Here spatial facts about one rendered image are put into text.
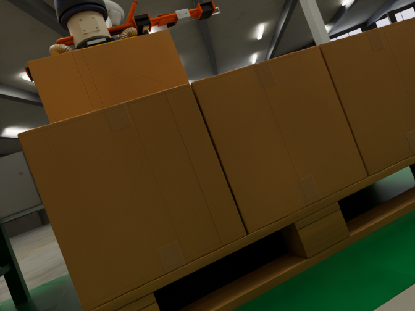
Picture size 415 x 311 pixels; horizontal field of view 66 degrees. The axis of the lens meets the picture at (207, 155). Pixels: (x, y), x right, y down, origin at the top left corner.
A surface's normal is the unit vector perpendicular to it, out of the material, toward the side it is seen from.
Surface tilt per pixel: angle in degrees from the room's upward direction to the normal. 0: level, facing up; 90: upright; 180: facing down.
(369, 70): 90
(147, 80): 90
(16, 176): 90
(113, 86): 90
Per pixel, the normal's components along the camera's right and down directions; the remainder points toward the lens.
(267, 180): 0.28, -0.11
